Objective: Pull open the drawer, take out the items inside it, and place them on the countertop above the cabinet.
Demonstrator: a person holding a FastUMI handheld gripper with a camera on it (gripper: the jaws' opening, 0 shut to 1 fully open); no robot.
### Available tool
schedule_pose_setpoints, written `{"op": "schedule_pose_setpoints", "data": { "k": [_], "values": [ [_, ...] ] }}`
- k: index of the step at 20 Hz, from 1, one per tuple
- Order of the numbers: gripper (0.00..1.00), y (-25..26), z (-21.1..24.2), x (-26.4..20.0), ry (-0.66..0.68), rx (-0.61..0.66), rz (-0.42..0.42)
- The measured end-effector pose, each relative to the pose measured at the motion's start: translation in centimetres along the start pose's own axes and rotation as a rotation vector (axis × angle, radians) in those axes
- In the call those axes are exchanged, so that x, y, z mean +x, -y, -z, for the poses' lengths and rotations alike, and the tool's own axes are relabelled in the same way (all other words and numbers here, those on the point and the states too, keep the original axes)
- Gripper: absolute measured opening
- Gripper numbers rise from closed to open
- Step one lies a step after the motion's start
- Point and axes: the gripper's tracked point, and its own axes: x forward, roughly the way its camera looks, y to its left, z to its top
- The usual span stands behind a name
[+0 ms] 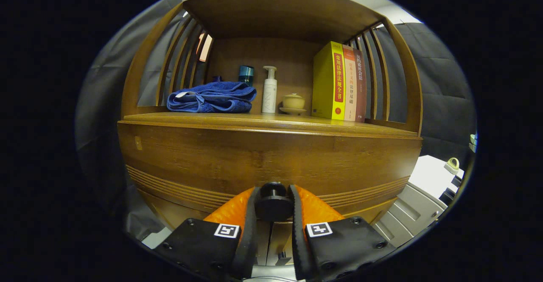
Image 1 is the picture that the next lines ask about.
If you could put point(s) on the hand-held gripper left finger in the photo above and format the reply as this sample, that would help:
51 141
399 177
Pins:
250 239

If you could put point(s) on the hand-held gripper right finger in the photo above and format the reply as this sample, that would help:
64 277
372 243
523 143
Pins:
298 244

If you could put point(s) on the black drawer knob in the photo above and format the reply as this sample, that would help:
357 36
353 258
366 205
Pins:
273 199

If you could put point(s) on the wooden drawer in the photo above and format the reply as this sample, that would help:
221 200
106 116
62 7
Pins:
212 159

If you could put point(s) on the wooden countertop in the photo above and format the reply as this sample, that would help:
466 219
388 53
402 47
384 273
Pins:
263 121

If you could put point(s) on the white side cabinet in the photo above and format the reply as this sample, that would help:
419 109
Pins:
424 176

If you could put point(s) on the wooden cabinet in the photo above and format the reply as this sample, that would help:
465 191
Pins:
275 15

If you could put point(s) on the beige lidded teacup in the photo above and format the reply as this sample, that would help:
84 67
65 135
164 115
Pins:
293 101

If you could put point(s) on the blue folded towel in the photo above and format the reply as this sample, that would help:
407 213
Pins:
212 99

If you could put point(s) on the white pump bottle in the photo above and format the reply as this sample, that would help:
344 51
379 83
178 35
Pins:
269 95

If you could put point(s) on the large black block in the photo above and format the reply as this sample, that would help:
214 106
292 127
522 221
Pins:
447 196

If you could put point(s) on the brown book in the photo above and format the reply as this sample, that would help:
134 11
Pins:
360 95

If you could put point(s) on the orange book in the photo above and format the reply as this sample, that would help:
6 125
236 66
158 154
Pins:
350 91

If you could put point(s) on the yellow book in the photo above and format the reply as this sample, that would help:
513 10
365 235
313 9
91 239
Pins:
324 82

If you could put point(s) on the teal bottle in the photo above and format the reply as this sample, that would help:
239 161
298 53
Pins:
246 73

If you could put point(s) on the small black block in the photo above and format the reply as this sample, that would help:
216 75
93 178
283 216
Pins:
456 181

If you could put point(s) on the black backdrop cloth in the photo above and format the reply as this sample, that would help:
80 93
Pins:
445 104

